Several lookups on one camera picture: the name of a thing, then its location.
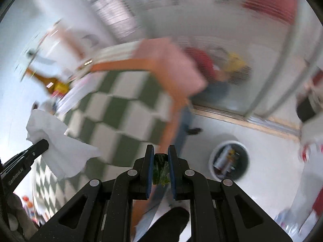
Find sliding glass door frame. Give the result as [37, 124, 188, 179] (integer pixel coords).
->
[245, 17, 322, 130]

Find green vegetable scrap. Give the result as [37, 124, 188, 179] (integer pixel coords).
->
[153, 153, 170, 186]

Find green white checkered tablecloth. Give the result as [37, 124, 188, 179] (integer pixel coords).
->
[32, 37, 209, 220]

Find white kitchen appliance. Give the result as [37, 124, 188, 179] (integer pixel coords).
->
[38, 21, 102, 71]

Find black bucket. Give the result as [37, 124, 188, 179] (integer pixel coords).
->
[296, 91, 320, 122]

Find white paper tissue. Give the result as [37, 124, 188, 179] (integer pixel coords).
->
[26, 109, 100, 180]

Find amber oil bottle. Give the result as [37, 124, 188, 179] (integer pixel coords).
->
[26, 68, 69, 97]

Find yellow bag behind glass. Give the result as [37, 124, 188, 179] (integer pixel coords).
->
[224, 52, 252, 85]

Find small black floor object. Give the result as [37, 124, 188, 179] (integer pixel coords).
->
[186, 128, 202, 136]

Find blue cabinet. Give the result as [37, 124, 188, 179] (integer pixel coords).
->
[173, 107, 193, 157]

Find clear plastic bottle red cap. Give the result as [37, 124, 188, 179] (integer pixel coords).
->
[300, 141, 322, 163]

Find red garment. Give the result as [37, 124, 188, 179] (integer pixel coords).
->
[242, 0, 297, 25]

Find white round trash bin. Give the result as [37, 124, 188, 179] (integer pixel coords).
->
[208, 140, 250, 181]

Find red bag behind glass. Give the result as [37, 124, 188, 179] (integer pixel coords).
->
[185, 47, 218, 82]

